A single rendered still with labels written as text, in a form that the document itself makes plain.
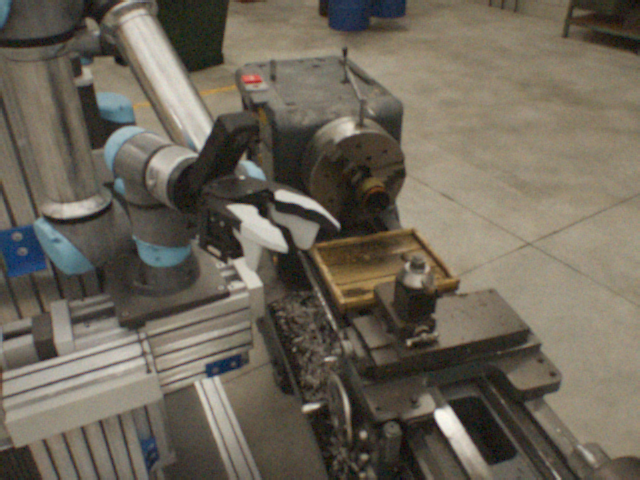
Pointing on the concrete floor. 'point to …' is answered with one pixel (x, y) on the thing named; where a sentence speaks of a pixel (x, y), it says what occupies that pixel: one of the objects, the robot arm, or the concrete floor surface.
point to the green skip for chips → (193, 31)
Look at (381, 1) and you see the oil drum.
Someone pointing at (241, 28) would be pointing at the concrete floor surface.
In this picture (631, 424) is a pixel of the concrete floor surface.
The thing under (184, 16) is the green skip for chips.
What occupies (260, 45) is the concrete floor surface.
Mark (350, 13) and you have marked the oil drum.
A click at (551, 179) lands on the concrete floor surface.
